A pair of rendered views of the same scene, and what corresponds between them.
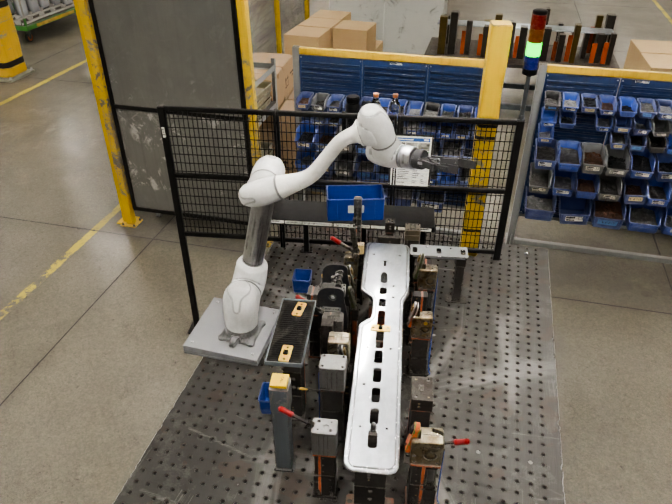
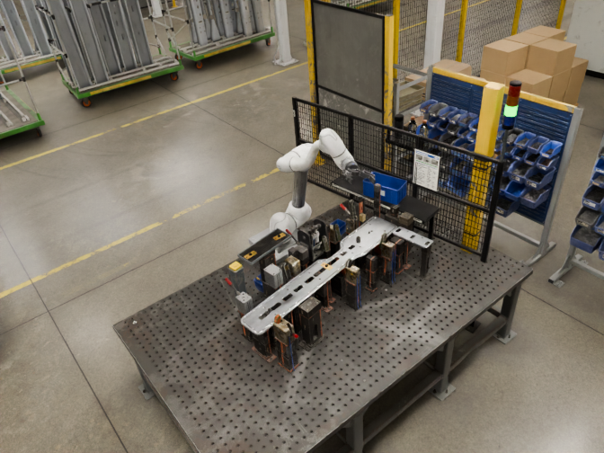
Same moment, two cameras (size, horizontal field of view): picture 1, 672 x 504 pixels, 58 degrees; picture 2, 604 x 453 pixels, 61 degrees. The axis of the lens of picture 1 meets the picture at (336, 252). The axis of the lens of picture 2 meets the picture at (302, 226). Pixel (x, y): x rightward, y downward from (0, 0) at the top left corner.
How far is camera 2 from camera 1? 1.86 m
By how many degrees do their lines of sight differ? 33
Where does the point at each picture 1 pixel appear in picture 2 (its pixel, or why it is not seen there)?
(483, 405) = (371, 340)
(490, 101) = (482, 141)
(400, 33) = not seen: outside the picture
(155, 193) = not seen: hidden behind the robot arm
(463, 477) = (320, 367)
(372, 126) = (323, 142)
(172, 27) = (350, 41)
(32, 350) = (221, 219)
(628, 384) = (567, 403)
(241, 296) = (276, 221)
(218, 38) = (374, 53)
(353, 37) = (546, 55)
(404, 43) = not seen: outside the picture
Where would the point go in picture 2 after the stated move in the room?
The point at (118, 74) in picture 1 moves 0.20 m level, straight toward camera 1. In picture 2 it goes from (321, 66) to (316, 72)
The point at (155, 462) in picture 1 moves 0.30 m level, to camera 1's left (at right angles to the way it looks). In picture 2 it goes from (195, 288) to (168, 272)
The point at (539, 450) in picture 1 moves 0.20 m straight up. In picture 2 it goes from (377, 377) to (377, 356)
